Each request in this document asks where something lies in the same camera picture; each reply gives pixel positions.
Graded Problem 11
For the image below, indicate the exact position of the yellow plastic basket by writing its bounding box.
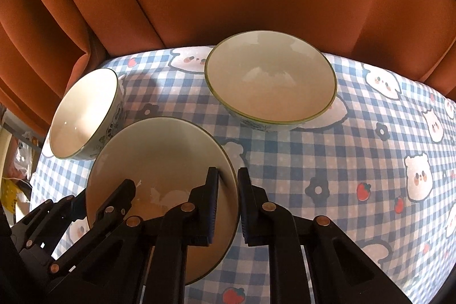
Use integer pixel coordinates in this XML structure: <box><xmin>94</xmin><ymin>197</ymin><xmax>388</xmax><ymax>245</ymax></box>
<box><xmin>0</xmin><ymin>179</ymin><xmax>23</xmax><ymax>216</ymax></box>

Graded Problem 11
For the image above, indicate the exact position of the blue checkered bear tablecloth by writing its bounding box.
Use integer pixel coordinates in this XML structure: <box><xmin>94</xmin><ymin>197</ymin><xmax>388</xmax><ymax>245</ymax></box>
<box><xmin>30</xmin><ymin>46</ymin><xmax>456</xmax><ymax>304</ymax></box>

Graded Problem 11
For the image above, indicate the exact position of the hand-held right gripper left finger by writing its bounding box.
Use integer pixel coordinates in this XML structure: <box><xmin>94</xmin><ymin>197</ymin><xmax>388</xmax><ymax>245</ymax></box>
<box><xmin>46</xmin><ymin>168</ymin><xmax>219</xmax><ymax>304</ymax></box>

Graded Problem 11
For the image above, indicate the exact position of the cream floral bowl green rim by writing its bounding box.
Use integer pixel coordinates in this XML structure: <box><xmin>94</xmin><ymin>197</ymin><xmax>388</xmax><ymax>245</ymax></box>
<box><xmin>49</xmin><ymin>68</ymin><xmax>126</xmax><ymax>160</ymax></box>
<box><xmin>204</xmin><ymin>30</ymin><xmax>337</xmax><ymax>133</ymax></box>
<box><xmin>85</xmin><ymin>117</ymin><xmax>240</xmax><ymax>287</ymax></box>

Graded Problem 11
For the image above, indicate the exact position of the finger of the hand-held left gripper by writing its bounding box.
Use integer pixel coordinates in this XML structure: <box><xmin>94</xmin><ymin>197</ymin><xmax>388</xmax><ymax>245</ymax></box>
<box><xmin>93</xmin><ymin>179</ymin><xmax>138</xmax><ymax>230</ymax></box>
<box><xmin>25</xmin><ymin>196</ymin><xmax>87</xmax><ymax>248</ymax></box>

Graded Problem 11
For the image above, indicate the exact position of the clear plastic bag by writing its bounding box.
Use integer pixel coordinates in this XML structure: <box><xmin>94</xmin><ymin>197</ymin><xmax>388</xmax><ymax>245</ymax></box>
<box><xmin>7</xmin><ymin>136</ymin><xmax>35</xmax><ymax>181</ymax></box>

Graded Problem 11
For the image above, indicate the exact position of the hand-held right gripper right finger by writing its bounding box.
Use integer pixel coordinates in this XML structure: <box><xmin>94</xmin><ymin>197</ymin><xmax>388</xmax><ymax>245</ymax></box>
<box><xmin>237</xmin><ymin>168</ymin><xmax>410</xmax><ymax>304</ymax></box>

